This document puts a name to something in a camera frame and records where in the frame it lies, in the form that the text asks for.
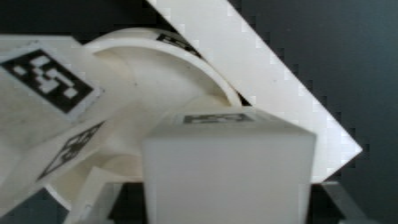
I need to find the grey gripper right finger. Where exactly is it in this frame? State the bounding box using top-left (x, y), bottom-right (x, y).
top-left (307, 181), bottom-right (380, 224)

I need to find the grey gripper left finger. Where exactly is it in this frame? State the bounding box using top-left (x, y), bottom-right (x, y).
top-left (62, 167), bottom-right (145, 224)

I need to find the white stool leg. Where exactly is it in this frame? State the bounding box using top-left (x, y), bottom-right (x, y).
top-left (0, 35), bottom-right (110, 161)
top-left (142, 107), bottom-right (316, 224)
top-left (0, 120), bottom-right (115, 216)

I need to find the white right fence bar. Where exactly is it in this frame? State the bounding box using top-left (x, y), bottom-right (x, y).
top-left (145, 0), bottom-right (362, 183)

